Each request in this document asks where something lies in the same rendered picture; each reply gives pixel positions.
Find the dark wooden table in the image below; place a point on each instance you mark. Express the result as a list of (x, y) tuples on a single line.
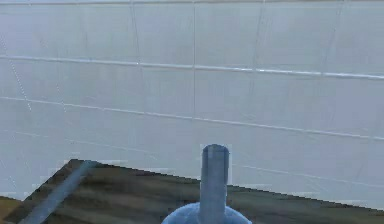
[(133, 200)]

